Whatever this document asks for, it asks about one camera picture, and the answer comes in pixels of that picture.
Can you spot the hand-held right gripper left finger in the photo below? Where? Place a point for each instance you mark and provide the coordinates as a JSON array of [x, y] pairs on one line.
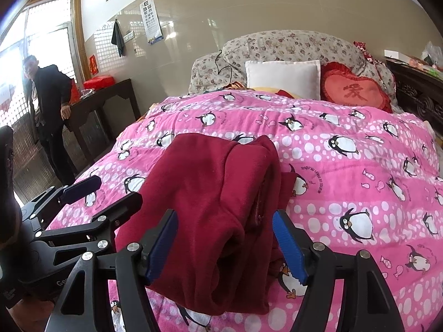
[[162, 245]]

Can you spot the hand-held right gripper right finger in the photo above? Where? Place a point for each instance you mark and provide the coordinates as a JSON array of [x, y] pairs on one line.
[[289, 245]]

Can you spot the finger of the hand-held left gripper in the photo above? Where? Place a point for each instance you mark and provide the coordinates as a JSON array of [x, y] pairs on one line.
[[121, 207], [81, 186]]

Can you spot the dark red fleece garment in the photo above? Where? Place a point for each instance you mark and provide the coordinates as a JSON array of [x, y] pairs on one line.
[[207, 197]]

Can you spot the pink penguin print blanket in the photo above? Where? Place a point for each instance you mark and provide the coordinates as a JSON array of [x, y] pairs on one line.
[[346, 179]]

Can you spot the red bag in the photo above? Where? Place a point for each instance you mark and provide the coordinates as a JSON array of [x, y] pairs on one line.
[[74, 91]]

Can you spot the dark wooden side table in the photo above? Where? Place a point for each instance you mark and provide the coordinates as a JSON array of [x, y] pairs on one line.
[[103, 93]]

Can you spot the red box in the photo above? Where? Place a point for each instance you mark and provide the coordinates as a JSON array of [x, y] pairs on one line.
[[98, 82]]

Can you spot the wooden framed window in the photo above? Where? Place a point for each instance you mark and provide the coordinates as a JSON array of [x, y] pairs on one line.
[[48, 41]]

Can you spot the dark hanging towel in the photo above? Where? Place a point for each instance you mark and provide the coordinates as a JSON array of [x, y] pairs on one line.
[[117, 38]]

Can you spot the orange patterned blanket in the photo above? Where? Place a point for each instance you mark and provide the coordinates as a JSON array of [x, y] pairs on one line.
[[263, 90]]

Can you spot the red heart-shaped cushion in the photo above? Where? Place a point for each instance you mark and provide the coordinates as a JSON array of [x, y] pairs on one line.
[[353, 91]]

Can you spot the white pillow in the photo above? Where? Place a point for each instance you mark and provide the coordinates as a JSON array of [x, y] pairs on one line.
[[280, 76]]

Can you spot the eye chart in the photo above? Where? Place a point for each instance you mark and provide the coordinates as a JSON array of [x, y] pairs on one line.
[[150, 20]]

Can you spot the dark carved wooden cabinet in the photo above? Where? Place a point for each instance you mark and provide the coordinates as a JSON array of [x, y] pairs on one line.
[[415, 90]]

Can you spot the red patterned cloth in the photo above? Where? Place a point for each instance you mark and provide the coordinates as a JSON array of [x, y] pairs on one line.
[[361, 45]]

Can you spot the white flat box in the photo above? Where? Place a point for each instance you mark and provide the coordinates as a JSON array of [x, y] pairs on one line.
[[398, 54]]

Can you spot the clear plastic bag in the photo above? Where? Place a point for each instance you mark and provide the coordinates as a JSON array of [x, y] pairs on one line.
[[432, 55]]

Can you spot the red paper wall decoration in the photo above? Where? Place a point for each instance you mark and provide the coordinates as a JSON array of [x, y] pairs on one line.
[[93, 64]]

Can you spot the white wall switch panel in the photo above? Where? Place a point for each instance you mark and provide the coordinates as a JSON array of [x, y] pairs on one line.
[[129, 35]]

